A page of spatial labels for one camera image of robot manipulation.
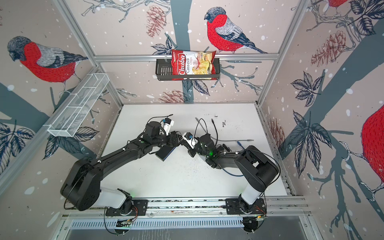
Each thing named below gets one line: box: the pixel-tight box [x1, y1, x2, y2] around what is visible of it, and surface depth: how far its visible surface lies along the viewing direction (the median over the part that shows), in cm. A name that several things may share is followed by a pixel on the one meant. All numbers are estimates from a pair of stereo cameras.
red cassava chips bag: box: [171, 49, 217, 81], surface depth 90 cm
